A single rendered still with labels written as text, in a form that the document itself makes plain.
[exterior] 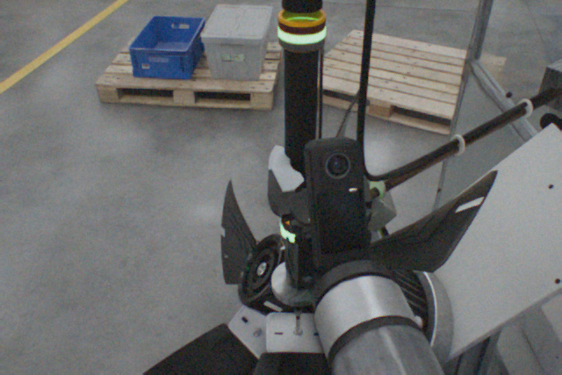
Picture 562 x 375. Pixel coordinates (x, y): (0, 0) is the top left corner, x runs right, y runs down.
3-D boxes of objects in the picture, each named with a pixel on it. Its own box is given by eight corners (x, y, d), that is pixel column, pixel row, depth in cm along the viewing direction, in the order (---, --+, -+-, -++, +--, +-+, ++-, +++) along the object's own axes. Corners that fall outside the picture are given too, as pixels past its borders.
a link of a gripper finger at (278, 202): (255, 183, 54) (288, 239, 48) (255, 171, 53) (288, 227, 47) (297, 172, 56) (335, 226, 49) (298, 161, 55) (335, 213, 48)
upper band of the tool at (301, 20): (305, 32, 52) (305, 3, 50) (334, 46, 49) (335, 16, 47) (270, 43, 50) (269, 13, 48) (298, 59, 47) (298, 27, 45)
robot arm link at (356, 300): (329, 326, 37) (436, 306, 39) (313, 276, 41) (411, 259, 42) (325, 386, 42) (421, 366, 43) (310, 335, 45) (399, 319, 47)
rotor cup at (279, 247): (334, 243, 91) (276, 209, 86) (366, 293, 78) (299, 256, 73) (284, 306, 93) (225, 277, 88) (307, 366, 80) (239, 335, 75)
